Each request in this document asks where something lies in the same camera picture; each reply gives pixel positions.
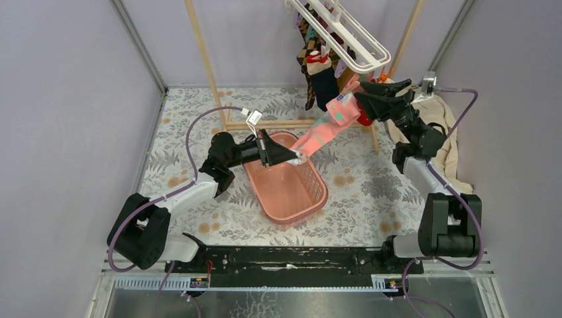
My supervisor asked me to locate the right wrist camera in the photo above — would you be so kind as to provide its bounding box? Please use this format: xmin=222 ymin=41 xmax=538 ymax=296
xmin=412 ymin=71 xmax=437 ymax=103

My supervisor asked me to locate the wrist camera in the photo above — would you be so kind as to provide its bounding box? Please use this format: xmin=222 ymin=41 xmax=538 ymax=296
xmin=412 ymin=71 xmax=437 ymax=103
xmin=241 ymin=108 xmax=262 ymax=128

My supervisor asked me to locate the brown argyle sock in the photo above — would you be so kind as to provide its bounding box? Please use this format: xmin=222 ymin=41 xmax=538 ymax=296
xmin=296 ymin=17 xmax=321 ymax=111

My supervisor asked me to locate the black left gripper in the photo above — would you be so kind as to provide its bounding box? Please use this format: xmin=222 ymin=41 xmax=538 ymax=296
xmin=225 ymin=129 xmax=297 ymax=170

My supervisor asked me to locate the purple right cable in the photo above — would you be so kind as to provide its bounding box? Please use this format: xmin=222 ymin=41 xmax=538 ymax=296
xmin=400 ymin=87 xmax=486 ymax=318

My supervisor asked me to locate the navy sock red cuff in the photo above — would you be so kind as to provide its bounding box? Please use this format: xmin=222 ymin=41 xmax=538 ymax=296
xmin=306 ymin=50 xmax=339 ymax=111

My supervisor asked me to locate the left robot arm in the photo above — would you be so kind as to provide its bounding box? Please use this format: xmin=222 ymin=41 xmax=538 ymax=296
xmin=107 ymin=129 xmax=300 ymax=272

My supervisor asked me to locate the red snowflake sock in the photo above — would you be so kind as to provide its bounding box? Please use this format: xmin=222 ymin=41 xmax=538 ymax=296
xmin=357 ymin=109 xmax=373 ymax=127

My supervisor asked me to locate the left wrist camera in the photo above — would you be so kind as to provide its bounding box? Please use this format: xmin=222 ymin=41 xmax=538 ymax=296
xmin=241 ymin=108 xmax=262 ymax=128

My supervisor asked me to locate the white plastic clip hanger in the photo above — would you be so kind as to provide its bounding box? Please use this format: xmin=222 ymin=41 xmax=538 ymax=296
xmin=284 ymin=0 xmax=392 ymax=74

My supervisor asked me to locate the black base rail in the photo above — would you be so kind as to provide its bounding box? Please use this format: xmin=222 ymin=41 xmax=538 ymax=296
xmin=165 ymin=246 xmax=423 ymax=288

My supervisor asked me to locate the pink laundry basket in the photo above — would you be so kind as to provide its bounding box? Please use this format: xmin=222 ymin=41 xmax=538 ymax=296
xmin=239 ymin=131 xmax=329 ymax=227

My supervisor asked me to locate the beige cloth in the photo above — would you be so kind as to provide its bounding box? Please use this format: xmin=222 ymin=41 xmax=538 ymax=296
xmin=385 ymin=95 xmax=474 ymax=194

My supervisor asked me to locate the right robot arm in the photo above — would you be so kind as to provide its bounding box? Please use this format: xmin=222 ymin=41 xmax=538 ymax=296
xmin=355 ymin=79 xmax=484 ymax=273

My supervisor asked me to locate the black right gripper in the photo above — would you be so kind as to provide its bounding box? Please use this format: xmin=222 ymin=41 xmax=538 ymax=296
xmin=354 ymin=79 xmax=424 ymax=142

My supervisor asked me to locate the wooden clothes rack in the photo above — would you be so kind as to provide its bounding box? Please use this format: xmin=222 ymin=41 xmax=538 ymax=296
xmin=184 ymin=0 xmax=426 ymax=154

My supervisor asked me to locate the mustard yellow sock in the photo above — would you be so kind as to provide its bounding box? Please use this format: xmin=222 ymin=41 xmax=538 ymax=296
xmin=337 ymin=69 xmax=363 ymax=94

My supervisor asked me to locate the pink patterned sock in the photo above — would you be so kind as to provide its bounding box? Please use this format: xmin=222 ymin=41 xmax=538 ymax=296
xmin=287 ymin=92 xmax=361 ymax=166

